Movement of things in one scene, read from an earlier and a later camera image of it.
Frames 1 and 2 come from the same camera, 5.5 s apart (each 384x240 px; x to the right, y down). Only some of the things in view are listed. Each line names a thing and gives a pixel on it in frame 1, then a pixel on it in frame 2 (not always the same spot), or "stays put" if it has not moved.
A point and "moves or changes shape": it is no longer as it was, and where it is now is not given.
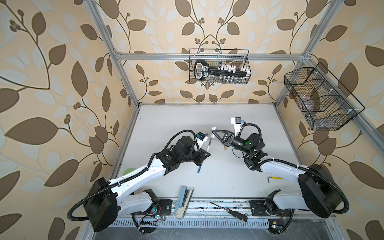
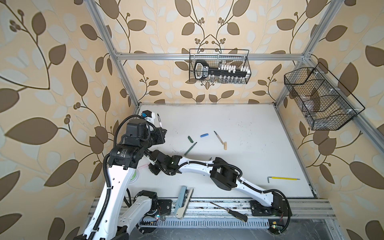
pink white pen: [209, 144] -> [160, 121]
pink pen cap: [213, 128] moves or changes shape
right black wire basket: [328, 105] stays put
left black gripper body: [197, 157] -> [156, 137]
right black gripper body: [236, 143] -> [156, 168]
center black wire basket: [220, 66] stays put
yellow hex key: [273, 178] stays put
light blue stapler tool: [184, 198] stays put
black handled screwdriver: [243, 217] stays put
